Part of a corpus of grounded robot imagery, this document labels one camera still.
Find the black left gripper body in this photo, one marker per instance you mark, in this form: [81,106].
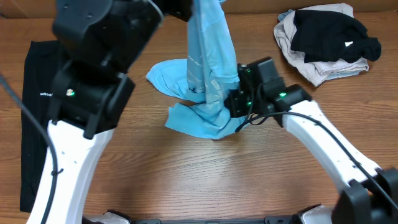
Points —
[170,7]

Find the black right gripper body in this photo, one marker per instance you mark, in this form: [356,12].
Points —
[247,102]

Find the light blue t-shirt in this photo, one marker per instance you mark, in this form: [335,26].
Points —
[206,76]

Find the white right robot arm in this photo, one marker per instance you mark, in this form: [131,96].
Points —
[367,193]

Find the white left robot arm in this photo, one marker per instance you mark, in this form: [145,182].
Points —
[100,40]

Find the beige folded garment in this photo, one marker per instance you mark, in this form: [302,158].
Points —
[316,72]

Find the grey-blue garment under pile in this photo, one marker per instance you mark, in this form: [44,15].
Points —
[283,15]

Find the black crumpled garment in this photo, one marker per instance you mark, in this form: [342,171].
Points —
[351,38]

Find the black folded garment with logo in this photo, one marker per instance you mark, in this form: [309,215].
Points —
[40,67]

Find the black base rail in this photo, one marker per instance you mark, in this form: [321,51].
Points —
[211,221]

